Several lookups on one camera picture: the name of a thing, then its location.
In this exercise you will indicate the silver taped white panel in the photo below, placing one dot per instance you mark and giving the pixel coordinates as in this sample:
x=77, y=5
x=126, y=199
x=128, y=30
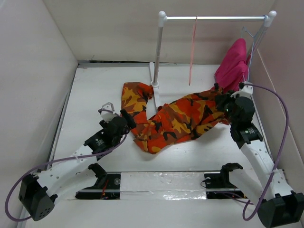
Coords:
x=174, y=185

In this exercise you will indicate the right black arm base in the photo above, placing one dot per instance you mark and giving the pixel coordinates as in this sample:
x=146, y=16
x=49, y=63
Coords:
x=217, y=184

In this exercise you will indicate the magenta pink garment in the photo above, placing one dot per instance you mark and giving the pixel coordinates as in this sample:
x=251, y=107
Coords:
x=233, y=68

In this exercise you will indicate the white metal clothes rack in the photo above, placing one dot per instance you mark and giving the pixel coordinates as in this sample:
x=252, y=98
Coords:
x=163, y=18

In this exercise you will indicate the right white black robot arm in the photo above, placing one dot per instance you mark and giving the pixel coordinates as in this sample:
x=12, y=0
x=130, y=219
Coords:
x=276, y=202

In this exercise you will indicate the pink wire hanger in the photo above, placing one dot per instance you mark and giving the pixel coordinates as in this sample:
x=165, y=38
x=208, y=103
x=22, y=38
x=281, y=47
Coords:
x=192, y=49

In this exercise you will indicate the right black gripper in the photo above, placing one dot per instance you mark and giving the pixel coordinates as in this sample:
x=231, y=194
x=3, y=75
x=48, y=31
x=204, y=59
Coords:
x=222, y=99

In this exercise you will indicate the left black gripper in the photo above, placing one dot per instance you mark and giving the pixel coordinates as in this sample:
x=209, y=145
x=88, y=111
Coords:
x=129, y=120

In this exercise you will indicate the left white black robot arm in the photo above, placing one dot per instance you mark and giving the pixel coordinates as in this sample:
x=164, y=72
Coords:
x=40, y=193

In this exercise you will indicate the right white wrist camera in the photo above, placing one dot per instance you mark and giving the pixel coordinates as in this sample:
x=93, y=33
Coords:
x=245, y=90

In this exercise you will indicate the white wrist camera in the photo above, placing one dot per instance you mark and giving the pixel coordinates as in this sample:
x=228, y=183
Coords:
x=107, y=112
x=245, y=90

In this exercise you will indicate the orange camouflage trousers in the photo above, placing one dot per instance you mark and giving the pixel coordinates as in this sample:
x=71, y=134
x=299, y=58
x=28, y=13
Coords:
x=184, y=119

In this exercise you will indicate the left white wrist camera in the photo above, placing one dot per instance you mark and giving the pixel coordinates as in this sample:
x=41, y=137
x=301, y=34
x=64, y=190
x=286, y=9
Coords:
x=107, y=112

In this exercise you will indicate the light blue wire hanger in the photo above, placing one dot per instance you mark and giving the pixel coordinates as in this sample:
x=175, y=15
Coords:
x=255, y=42

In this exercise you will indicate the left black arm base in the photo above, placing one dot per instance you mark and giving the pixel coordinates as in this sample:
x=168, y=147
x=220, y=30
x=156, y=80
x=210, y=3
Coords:
x=106, y=187

